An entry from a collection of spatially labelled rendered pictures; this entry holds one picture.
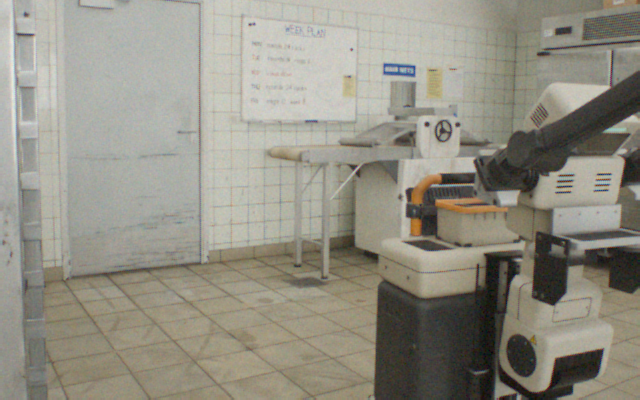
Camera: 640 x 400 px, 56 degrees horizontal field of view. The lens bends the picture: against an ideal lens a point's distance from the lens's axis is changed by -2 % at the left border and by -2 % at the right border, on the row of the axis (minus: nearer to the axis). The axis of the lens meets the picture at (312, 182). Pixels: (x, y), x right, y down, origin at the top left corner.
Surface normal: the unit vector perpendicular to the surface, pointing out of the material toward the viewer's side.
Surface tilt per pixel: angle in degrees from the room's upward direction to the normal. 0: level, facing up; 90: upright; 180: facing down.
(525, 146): 82
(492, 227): 93
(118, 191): 90
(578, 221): 91
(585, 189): 99
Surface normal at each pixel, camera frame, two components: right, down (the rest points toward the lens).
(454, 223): -0.92, 0.07
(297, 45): 0.52, 0.10
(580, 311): 0.39, 0.26
